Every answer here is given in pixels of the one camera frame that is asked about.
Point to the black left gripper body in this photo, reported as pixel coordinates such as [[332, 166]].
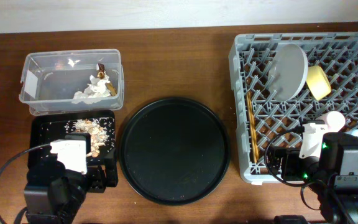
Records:
[[96, 182]]

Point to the grey round plate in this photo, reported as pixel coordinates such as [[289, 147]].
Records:
[[288, 72]]

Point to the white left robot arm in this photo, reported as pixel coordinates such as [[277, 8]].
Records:
[[57, 185]]

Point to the pink cup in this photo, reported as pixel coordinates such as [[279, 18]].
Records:
[[334, 121]]

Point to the wooden chopstick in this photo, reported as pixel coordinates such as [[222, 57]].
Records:
[[254, 136], [249, 98]]

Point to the food scraps and rice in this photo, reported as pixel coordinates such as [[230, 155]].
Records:
[[95, 133]]

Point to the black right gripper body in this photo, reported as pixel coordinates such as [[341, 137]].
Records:
[[294, 168]]

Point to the clear plastic waste bin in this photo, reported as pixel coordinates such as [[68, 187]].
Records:
[[62, 73]]

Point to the round black serving tray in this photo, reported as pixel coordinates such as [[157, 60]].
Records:
[[174, 151]]

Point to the black rectangular tray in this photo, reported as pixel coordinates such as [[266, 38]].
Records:
[[37, 122]]

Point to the yellow bowl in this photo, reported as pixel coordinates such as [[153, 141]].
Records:
[[318, 82]]

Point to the brown wrapper scrap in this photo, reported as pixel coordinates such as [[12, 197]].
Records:
[[102, 76]]

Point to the white label on bin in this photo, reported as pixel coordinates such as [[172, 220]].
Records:
[[30, 85]]

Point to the white tissue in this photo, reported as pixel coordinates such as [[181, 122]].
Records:
[[96, 89]]

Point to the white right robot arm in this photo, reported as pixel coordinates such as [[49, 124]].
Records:
[[332, 175]]

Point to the grey dishwasher rack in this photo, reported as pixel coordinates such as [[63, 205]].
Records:
[[250, 60]]

